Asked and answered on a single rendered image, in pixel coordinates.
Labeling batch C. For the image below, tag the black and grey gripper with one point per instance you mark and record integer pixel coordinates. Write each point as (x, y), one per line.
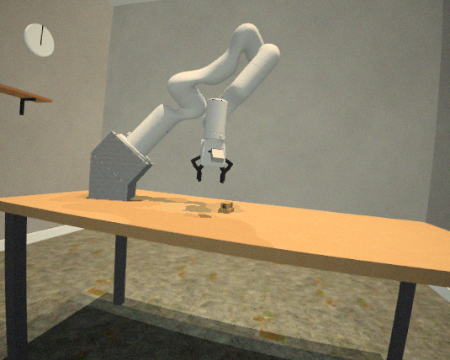
(205, 158)

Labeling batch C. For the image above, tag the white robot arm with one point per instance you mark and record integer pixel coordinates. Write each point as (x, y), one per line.
(192, 104)

